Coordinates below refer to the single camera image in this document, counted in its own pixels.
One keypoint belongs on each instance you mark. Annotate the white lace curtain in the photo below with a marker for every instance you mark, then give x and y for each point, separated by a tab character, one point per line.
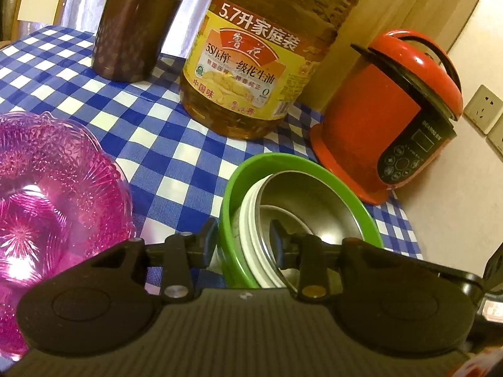
84	4

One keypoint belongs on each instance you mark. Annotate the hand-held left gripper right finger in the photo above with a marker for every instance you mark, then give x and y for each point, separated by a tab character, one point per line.
276	239

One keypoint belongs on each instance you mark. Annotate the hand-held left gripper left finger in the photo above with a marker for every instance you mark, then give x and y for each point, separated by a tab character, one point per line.
210	236

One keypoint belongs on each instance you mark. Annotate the blue white checkered tablecloth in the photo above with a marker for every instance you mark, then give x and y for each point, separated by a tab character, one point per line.
157	145

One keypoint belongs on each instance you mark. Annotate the stainless steel bowl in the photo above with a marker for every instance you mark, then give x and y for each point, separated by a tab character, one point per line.
314	200

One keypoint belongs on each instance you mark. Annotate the brown metal canister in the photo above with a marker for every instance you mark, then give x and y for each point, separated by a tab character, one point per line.
133	35

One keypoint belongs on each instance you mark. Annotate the large cooking oil bottle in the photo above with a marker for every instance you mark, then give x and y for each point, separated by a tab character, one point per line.
255	66

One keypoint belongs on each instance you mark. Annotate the beige wall power socket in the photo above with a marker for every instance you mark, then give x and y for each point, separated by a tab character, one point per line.
485	108
497	135

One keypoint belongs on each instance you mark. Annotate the red electric pressure cooker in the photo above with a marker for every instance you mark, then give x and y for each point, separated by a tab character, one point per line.
365	125

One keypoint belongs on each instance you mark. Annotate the green plastic bowl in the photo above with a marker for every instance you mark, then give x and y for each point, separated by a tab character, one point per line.
235	188

